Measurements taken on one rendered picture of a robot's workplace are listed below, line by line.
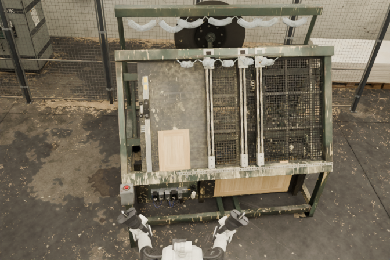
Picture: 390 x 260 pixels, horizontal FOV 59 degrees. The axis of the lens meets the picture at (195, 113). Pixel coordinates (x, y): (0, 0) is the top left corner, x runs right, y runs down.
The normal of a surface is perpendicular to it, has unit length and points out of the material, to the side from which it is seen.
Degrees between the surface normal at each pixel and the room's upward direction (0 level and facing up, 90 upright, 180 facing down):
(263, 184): 90
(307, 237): 0
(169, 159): 57
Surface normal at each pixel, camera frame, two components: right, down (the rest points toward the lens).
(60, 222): 0.04, -0.80
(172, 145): 0.13, 0.07
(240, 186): 0.13, 0.59
